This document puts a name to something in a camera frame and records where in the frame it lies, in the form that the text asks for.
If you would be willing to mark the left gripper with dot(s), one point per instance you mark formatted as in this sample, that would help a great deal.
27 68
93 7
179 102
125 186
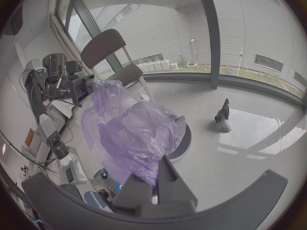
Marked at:
76 90

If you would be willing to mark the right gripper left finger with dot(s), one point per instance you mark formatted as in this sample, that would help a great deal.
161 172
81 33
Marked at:
134 195

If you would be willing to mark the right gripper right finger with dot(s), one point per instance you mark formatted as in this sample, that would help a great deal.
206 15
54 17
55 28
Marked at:
172 188

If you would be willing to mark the purple plastic bag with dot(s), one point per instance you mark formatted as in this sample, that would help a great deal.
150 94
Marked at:
132 133

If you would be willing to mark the black plastic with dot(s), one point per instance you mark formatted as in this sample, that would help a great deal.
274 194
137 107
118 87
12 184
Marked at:
223 112

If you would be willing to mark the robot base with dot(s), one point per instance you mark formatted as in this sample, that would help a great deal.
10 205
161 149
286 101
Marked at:
72 166

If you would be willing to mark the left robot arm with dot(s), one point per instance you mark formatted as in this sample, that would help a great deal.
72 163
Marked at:
54 63

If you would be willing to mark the white trash bin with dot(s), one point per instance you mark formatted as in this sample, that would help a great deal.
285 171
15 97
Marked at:
188 138

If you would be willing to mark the white printed wrapper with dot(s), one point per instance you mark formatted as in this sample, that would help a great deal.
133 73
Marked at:
225 128

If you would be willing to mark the window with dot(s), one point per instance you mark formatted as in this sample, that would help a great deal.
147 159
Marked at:
215 32

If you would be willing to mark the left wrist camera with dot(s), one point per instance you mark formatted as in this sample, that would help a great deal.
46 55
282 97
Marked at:
74 67

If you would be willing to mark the brown padded white frame chair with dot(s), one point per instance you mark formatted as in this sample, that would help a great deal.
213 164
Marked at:
103 44

